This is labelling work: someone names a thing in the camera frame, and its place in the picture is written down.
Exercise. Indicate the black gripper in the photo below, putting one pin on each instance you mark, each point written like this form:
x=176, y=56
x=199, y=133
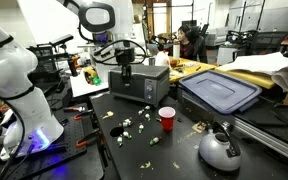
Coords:
x=124, y=56

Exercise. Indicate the candy brown end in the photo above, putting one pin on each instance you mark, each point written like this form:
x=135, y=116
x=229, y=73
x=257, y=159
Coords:
x=127, y=122

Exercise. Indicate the red plastic cup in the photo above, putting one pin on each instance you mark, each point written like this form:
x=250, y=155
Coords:
x=167, y=115

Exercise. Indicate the candy green white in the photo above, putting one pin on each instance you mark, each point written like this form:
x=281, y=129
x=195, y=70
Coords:
x=155, y=140

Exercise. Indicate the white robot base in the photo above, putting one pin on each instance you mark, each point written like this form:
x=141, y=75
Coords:
x=35, y=128

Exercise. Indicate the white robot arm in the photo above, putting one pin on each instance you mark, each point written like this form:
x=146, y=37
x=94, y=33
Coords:
x=115, y=17

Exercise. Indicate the seated person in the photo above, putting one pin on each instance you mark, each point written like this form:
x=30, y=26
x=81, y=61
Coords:
x=192, y=44

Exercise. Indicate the orange clamp left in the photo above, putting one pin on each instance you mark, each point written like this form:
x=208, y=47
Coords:
x=93, y=135

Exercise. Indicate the blue plastic bin lid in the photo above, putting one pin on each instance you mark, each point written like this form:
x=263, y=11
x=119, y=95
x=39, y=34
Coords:
x=223, y=92

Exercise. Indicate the orange handled scraper tool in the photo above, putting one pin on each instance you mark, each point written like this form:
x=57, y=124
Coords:
x=71, y=109

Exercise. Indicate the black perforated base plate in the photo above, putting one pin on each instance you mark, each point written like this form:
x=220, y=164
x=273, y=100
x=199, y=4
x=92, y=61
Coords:
x=58, y=153

